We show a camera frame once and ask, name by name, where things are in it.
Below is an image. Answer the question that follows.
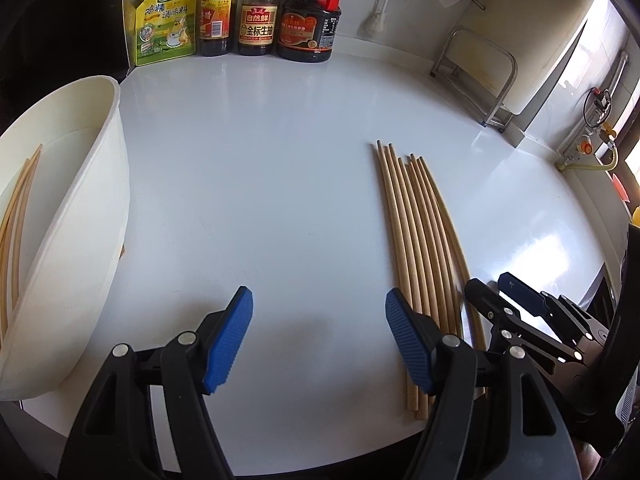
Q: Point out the white cutting board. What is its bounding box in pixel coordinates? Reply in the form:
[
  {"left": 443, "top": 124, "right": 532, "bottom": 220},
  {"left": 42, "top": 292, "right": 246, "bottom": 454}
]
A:
[{"left": 450, "top": 0, "right": 596, "bottom": 116}]

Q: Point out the round white plastic basin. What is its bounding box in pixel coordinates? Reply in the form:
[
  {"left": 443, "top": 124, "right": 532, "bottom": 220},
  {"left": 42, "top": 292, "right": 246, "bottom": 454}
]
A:
[{"left": 0, "top": 75, "right": 132, "bottom": 402}]

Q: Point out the yellow seasoning pouch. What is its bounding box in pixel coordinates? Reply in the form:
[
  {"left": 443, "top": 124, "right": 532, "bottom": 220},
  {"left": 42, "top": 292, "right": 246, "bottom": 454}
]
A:
[{"left": 135, "top": 0, "right": 197, "bottom": 67}]

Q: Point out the steel wall pipe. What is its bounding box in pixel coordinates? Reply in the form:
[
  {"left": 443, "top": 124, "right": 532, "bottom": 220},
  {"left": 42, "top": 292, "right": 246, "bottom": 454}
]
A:
[{"left": 605, "top": 50, "right": 631, "bottom": 91}]

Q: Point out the clear soy sauce bottle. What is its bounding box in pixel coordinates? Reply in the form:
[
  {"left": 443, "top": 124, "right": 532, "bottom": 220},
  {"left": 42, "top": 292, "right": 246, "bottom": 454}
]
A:
[{"left": 236, "top": 0, "right": 281, "bottom": 57}]

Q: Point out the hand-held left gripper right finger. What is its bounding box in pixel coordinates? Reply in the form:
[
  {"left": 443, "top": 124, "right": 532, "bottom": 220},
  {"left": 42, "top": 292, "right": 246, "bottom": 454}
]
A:
[{"left": 384, "top": 287, "right": 583, "bottom": 480}]

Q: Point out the row of wooden chopsticks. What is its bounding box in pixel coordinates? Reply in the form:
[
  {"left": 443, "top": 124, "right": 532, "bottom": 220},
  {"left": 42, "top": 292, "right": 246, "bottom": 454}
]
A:
[{"left": 375, "top": 140, "right": 488, "bottom": 421}]

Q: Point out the yellow gas hose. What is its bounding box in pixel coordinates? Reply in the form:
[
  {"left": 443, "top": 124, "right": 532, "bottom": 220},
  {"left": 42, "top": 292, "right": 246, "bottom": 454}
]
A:
[{"left": 562, "top": 135, "right": 621, "bottom": 173}]

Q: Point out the steel cutting board rack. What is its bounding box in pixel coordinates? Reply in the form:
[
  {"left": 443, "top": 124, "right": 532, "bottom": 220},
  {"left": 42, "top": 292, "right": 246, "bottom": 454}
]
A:
[{"left": 430, "top": 25, "right": 518, "bottom": 133}]

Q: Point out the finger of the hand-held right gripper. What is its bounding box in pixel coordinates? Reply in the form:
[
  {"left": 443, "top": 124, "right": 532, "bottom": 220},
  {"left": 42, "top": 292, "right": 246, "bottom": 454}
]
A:
[
  {"left": 497, "top": 271, "right": 611, "bottom": 346},
  {"left": 464, "top": 278, "right": 586, "bottom": 376}
]

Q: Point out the slim wooden chopstick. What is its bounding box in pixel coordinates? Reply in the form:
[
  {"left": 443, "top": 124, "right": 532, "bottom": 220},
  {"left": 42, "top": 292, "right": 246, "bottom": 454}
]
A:
[
  {"left": 11, "top": 144, "right": 44, "bottom": 308},
  {"left": 0, "top": 158, "right": 31, "bottom": 261},
  {"left": 0, "top": 240, "right": 12, "bottom": 346}
]

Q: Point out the white hanging dish brush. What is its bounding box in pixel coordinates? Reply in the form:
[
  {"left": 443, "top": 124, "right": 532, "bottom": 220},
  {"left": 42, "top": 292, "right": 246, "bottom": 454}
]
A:
[{"left": 361, "top": 0, "right": 401, "bottom": 41}]

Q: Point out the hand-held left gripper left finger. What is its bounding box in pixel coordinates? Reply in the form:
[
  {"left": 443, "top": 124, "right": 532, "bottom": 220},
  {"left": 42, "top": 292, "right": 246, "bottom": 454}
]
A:
[{"left": 57, "top": 286, "right": 254, "bottom": 480}]

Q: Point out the large dark red-handled sauce bottle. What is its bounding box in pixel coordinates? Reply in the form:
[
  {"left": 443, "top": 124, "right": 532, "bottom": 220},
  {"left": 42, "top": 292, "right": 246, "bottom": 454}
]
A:
[{"left": 276, "top": 0, "right": 348, "bottom": 64}]

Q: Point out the brown vinegar bottle yellow cap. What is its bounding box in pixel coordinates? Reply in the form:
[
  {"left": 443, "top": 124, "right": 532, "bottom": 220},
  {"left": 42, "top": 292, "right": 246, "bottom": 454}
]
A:
[{"left": 199, "top": 0, "right": 236, "bottom": 57}]

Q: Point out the gas shutoff valve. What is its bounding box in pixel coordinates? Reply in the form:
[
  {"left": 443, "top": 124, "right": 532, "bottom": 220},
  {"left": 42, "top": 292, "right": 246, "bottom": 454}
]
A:
[{"left": 582, "top": 87, "right": 618, "bottom": 133}]

